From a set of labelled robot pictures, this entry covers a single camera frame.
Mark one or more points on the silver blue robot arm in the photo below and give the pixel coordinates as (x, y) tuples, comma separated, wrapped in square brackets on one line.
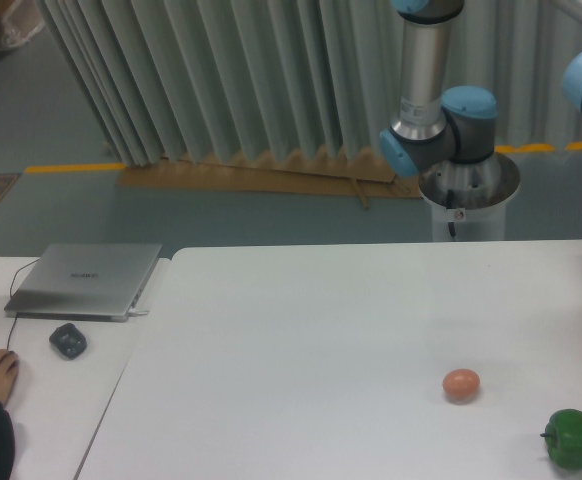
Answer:
[(447, 139)]

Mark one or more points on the green bell pepper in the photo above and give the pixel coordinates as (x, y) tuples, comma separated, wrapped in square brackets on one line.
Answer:
[(563, 439)]

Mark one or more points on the brown egg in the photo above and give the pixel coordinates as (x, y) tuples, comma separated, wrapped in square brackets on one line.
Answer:
[(461, 384)]

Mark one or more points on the flat brown cardboard sheet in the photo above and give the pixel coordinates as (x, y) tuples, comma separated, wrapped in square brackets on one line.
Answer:
[(365, 176)]

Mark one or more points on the pale green pleated curtain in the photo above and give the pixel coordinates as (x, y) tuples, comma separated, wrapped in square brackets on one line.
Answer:
[(193, 79)]

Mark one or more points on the silver closed laptop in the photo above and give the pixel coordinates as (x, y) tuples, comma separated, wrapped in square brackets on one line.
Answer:
[(94, 281)]

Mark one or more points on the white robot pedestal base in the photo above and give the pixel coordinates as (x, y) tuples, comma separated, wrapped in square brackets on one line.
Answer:
[(468, 202)]

